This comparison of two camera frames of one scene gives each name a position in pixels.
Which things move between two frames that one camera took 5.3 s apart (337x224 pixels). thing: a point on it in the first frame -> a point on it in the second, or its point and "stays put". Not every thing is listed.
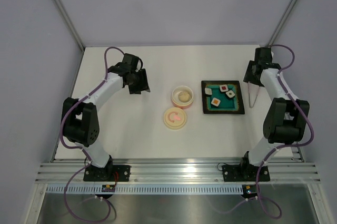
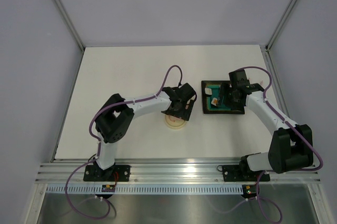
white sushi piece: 208,91 stays put
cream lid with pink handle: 175,118 stays put
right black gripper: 248,76 -> 225,88
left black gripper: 143,86 -> 184,113
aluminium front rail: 181,171 stays put
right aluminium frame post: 290,7 stays put
